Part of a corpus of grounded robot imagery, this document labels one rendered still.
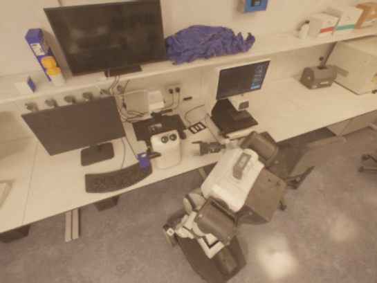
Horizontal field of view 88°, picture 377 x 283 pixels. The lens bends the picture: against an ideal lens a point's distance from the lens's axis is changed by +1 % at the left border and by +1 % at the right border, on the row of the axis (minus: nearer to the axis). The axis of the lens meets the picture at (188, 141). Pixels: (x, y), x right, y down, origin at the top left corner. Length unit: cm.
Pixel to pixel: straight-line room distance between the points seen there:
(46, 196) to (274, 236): 197
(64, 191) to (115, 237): 77
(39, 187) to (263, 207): 150
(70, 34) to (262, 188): 147
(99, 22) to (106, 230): 179
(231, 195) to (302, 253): 154
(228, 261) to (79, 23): 192
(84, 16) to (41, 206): 127
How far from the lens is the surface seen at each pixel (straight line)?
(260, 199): 89
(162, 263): 205
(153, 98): 134
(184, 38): 181
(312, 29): 267
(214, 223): 79
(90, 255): 223
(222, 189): 83
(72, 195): 162
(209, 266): 187
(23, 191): 184
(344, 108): 263
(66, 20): 162
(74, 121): 149
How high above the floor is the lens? 200
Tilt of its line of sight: 47 degrees down
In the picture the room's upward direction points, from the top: straight up
